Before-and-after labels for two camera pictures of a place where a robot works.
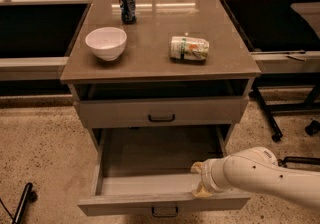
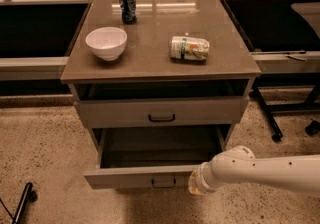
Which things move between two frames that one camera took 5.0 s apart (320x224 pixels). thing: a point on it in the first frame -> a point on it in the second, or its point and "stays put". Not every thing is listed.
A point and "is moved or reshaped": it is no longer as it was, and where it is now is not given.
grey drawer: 140,169 is moved or reshaped
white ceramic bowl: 107,43 stays put
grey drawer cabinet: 175,82 stays put
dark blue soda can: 128,4 stays put
